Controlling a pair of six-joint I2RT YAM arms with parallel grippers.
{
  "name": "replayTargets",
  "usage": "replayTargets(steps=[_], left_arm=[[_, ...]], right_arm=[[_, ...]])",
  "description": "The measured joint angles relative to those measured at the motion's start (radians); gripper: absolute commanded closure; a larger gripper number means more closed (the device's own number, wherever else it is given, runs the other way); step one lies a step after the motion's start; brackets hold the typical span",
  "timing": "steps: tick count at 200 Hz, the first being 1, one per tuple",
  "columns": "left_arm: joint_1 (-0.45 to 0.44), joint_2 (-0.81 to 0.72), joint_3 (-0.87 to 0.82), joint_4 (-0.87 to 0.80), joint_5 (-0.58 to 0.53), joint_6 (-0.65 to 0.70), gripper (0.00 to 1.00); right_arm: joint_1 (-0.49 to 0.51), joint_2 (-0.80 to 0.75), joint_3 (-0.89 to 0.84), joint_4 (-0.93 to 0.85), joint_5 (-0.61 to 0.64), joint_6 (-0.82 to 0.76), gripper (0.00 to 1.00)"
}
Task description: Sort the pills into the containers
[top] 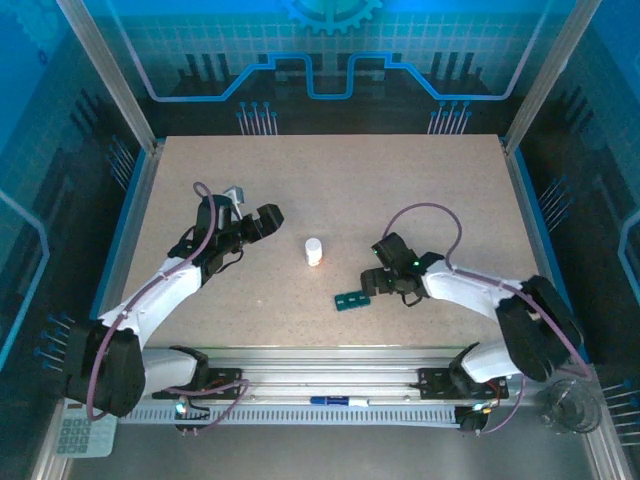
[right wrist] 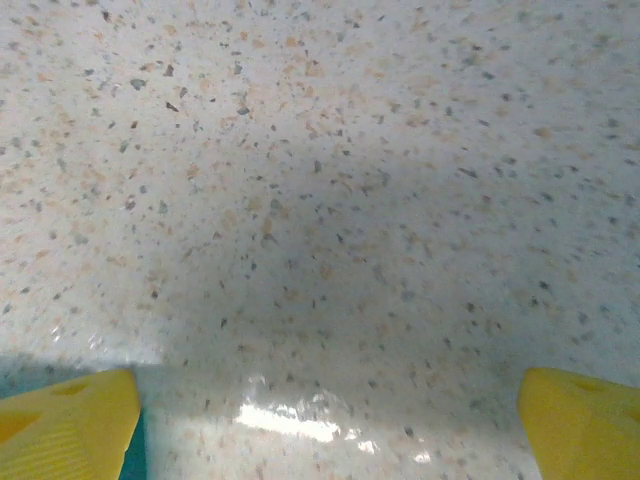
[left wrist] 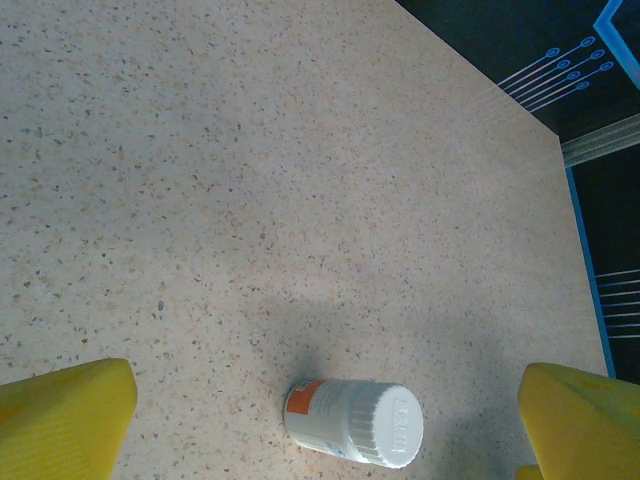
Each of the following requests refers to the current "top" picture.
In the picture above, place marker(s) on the white ribbed bottle cap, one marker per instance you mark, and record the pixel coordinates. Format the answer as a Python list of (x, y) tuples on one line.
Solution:
[(314, 245)]

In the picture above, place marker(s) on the white pill bottle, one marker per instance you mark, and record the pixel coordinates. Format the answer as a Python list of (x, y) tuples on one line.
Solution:
[(315, 257)]

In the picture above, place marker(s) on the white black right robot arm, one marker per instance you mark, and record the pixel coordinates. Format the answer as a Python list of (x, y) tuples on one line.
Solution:
[(465, 290)]

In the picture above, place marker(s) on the blue table side strip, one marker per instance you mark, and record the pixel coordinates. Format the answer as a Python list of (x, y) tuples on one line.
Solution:
[(534, 200), (130, 200)]

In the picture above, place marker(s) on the blue white marker pen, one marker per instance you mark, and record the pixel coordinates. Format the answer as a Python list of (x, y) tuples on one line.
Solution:
[(335, 401)]

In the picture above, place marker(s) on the clear glass beaker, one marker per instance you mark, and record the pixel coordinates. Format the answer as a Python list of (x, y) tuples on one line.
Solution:
[(570, 407)]

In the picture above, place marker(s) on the white calculator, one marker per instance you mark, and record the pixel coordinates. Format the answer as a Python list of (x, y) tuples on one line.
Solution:
[(80, 440)]

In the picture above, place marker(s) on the aluminium corner beam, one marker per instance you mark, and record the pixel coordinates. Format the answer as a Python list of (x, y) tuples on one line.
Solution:
[(50, 470), (607, 460)]

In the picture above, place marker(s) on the long aluminium base rail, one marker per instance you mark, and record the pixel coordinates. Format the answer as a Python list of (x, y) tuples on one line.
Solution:
[(325, 370)]

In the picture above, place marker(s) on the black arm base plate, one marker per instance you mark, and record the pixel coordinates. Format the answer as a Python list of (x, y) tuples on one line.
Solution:
[(227, 375), (435, 382)]

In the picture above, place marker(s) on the aluminium frame post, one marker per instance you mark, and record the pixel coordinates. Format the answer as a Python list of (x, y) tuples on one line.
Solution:
[(116, 75), (545, 75)]

